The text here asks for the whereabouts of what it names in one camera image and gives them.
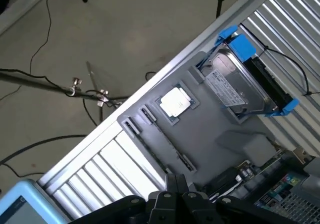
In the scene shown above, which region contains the green graphics card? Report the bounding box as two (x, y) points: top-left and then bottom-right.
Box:
(203, 146), (310, 202)

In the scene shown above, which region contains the grey parts rack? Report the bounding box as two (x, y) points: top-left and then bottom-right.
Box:
(116, 50), (277, 187)

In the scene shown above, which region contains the silver CPU chip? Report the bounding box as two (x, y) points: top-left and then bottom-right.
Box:
(156, 84), (201, 121)

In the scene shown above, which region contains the silver hard disk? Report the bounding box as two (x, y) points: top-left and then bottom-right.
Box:
(199, 45), (278, 116)

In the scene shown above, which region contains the blue grey teach pendant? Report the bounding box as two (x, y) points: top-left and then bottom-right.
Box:
(0, 179), (70, 224)

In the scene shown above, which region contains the hard drive in blue caddy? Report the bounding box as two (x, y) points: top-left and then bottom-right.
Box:
(194, 26), (300, 120)

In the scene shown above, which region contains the black boom pole with clamps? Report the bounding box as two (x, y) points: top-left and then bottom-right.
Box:
(0, 68), (131, 110)

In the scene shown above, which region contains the thick black floor cable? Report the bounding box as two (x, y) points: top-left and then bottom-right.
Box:
(0, 133), (89, 166)

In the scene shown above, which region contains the thin black table wire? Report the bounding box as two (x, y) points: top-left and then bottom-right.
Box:
(239, 24), (320, 97)

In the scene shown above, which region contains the thin black floor cable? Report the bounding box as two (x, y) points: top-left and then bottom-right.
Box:
(29, 0), (60, 74)

